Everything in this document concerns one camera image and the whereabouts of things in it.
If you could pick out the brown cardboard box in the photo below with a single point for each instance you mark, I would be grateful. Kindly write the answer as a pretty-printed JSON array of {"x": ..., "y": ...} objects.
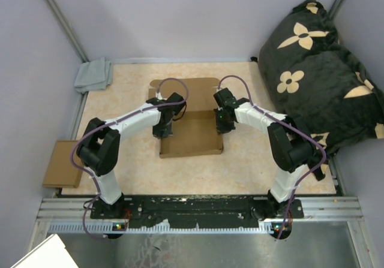
[{"x": 195, "y": 133}]

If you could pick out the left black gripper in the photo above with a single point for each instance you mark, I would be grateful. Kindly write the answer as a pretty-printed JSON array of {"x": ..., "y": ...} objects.
[{"x": 162, "y": 134}]

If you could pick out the white sheet corner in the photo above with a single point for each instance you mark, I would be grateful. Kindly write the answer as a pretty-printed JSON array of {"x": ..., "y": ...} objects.
[{"x": 50, "y": 253}]

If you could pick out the black floral pillow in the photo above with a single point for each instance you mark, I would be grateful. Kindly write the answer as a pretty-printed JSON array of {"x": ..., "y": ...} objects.
[{"x": 307, "y": 72}]

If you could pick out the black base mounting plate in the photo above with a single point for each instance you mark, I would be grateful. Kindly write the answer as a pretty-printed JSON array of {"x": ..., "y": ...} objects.
[{"x": 200, "y": 211}]

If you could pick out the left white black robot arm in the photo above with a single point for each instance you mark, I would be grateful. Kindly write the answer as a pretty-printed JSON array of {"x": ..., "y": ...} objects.
[{"x": 98, "y": 149}]

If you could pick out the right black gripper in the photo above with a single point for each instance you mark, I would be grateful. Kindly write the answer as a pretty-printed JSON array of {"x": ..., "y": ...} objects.
[{"x": 221, "y": 129}]

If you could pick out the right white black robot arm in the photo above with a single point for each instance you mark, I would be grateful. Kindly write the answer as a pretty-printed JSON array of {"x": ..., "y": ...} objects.
[{"x": 290, "y": 143}]

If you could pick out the small flat cardboard box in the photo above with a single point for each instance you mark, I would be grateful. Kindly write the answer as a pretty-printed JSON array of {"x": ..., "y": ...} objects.
[{"x": 61, "y": 173}]

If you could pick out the grey folded cloth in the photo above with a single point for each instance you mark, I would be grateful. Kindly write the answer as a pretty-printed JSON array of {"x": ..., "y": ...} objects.
[{"x": 94, "y": 76}]

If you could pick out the aluminium rail frame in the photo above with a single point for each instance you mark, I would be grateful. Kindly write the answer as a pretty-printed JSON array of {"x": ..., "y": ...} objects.
[{"x": 72, "y": 215}]

